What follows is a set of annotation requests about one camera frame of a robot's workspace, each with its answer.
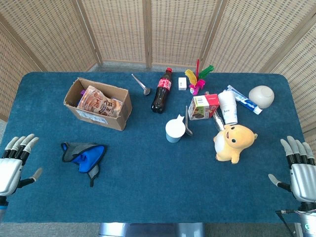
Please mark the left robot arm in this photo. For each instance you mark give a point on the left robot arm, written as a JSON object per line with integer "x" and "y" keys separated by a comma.
{"x": 3, "y": 207}

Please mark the blue table carpet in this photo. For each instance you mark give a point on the blue table carpet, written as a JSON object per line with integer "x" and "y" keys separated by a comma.
{"x": 153, "y": 177}

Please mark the orange snack bag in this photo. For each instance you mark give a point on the orange snack bag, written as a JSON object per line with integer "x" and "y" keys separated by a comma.
{"x": 98, "y": 102}

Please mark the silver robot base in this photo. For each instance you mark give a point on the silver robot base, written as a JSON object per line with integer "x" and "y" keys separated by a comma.
{"x": 150, "y": 230}

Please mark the red green snack carton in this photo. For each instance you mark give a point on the red green snack carton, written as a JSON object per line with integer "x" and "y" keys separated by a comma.
{"x": 203, "y": 106}

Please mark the small white box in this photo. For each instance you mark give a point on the small white box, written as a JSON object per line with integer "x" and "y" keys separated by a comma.
{"x": 182, "y": 84}

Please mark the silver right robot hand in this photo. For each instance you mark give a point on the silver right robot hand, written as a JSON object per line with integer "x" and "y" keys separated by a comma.
{"x": 302, "y": 181}

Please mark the light blue cup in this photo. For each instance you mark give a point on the light blue cup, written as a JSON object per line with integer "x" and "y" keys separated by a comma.
{"x": 174, "y": 129}

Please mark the stack of white paper cups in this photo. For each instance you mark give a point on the stack of white paper cups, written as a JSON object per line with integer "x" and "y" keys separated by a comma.
{"x": 228, "y": 108}

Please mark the metal spoon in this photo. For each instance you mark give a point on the metal spoon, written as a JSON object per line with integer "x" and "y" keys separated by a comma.
{"x": 146, "y": 91}
{"x": 188, "y": 130}

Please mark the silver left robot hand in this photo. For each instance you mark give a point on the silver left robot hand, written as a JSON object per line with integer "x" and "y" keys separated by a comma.
{"x": 10, "y": 172}

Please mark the blue cloth with black trim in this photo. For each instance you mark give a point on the blue cloth with black trim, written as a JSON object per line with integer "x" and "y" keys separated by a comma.
{"x": 87, "y": 155}

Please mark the small purple item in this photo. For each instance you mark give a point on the small purple item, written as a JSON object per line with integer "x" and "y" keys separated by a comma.
{"x": 83, "y": 92}

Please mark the woven bamboo folding screen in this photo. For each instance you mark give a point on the woven bamboo folding screen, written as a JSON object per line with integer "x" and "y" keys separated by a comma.
{"x": 118, "y": 29}

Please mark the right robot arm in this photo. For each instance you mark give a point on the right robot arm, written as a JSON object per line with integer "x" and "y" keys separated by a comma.
{"x": 308, "y": 219}

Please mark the colourful feather shuttlecock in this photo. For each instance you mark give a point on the colourful feather shuttlecock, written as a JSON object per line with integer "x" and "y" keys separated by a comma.
{"x": 195, "y": 85}

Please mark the yellow plush toy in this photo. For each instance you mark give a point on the yellow plush toy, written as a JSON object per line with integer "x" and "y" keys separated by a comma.
{"x": 234, "y": 143}

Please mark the cola bottle with red label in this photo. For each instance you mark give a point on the cola bottle with red label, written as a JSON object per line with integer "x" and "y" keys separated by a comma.
{"x": 160, "y": 97}

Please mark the brown cardboard box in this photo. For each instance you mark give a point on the brown cardboard box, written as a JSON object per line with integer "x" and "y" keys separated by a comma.
{"x": 106, "y": 119}

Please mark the white bowl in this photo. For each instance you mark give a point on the white bowl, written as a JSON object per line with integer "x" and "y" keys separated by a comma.
{"x": 261, "y": 97}

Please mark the clear plastic wrapped item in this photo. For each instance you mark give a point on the clear plastic wrapped item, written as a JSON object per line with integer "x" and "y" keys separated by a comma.
{"x": 218, "y": 122}

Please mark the blue white toothpaste tube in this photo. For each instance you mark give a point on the blue white toothpaste tube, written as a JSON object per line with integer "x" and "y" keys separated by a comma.
{"x": 247, "y": 101}

